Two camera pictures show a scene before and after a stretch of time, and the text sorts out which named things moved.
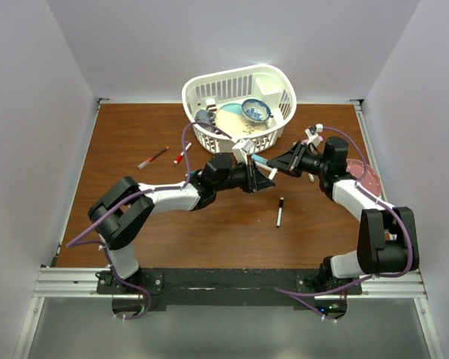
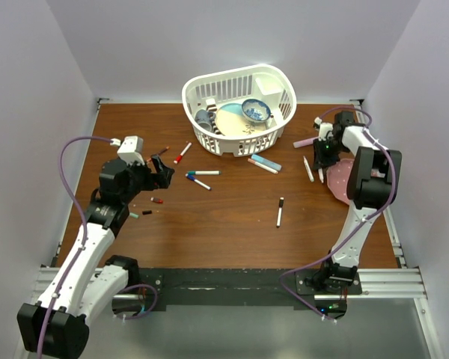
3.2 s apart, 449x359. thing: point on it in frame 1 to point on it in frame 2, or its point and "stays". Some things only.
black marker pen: x=279 y=217 stays
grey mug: x=205 y=117 stays
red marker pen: x=180 y=155 stays
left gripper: x=254 y=181 to x=165 y=173
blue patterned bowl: x=255 y=110 stays
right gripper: x=292 y=161 to x=321 y=161
